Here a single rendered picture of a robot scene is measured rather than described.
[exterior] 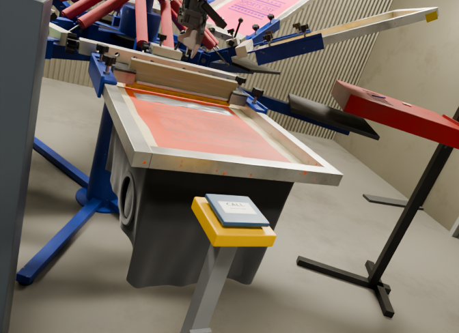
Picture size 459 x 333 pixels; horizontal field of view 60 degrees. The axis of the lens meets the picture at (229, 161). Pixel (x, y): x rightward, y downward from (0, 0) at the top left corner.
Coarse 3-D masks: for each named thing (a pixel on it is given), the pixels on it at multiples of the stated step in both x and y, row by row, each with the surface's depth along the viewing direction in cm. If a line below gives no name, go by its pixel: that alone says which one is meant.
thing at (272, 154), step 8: (208, 104) 150; (216, 104) 153; (208, 112) 140; (232, 112) 150; (240, 120) 143; (248, 128) 136; (256, 136) 131; (264, 144) 126; (232, 152) 110; (240, 152) 112; (248, 152) 114; (256, 152) 116; (264, 152) 118; (272, 152) 120; (272, 160) 114; (280, 160) 116; (288, 160) 118
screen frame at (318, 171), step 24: (120, 96) 114; (120, 120) 97; (264, 120) 141; (144, 144) 87; (288, 144) 127; (168, 168) 87; (192, 168) 90; (216, 168) 92; (240, 168) 95; (264, 168) 98; (288, 168) 101; (312, 168) 107
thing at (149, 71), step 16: (128, 64) 134; (144, 64) 134; (160, 64) 137; (144, 80) 136; (160, 80) 138; (176, 80) 140; (192, 80) 143; (208, 80) 145; (224, 80) 148; (224, 96) 151
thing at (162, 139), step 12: (132, 96) 130; (168, 96) 143; (144, 108) 122; (144, 120) 112; (156, 120) 115; (156, 132) 106; (156, 144) 99; (168, 144) 101; (180, 144) 104; (192, 144) 106; (204, 144) 109
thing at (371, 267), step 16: (432, 160) 218; (432, 176) 219; (416, 192) 224; (416, 208) 226; (400, 224) 230; (400, 240) 234; (384, 256) 238; (320, 272) 247; (336, 272) 245; (368, 272) 263; (384, 288) 245; (384, 304) 229
